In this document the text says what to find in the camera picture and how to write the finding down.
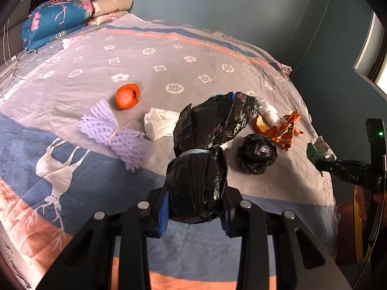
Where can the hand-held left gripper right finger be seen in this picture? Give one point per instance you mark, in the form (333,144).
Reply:
(226,219)

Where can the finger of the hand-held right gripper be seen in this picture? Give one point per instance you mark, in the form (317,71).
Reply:
(341,169)

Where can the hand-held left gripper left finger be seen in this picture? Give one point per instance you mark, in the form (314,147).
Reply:
(162,216)

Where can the green snack packet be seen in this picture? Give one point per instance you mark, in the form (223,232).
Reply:
(316,151)

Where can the large black plastic bag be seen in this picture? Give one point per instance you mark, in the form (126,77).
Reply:
(196,181)

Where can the round orange peel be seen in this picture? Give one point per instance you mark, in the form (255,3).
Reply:
(127,96)

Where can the torn orange snack wrapper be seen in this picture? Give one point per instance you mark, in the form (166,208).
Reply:
(287,130)

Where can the small crumpled black plastic bag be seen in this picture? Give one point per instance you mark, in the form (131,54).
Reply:
(257,154)

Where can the white crumpled plastic wrapper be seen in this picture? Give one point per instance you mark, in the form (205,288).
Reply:
(269,111)

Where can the white crumpled tissue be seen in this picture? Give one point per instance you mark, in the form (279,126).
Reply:
(158,123)

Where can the curved orange peel piece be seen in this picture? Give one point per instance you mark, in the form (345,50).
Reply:
(260,125)

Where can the purple foam fruit net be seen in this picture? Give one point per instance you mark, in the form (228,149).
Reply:
(99,120)

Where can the floral bed sheet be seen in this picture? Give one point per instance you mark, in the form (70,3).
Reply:
(285,69)

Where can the printed bed blanket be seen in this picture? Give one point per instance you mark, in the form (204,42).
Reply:
(181,66)

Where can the small white paper scrap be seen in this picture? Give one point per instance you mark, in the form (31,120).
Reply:
(66,43)

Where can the folded beige quilt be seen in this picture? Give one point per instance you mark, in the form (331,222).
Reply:
(112,6)

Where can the folded blue floral quilt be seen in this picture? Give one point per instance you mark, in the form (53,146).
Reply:
(54,18)

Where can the white window frame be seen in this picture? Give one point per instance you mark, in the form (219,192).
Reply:
(367,57)

